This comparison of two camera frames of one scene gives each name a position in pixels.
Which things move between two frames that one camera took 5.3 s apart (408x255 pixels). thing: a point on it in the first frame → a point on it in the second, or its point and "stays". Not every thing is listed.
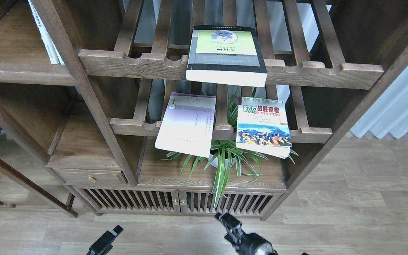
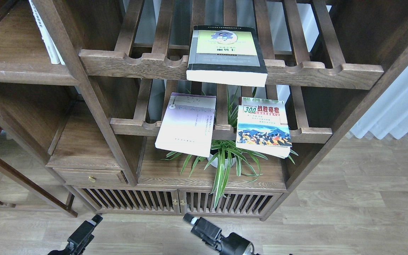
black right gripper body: x=234 y=226 → x=211 y=235
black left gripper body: x=103 y=245 → x=81 y=237
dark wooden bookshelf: x=201 y=108 stays
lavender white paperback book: x=187 y=126 stays
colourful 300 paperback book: x=262 y=128 stays
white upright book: x=54 y=58 stays
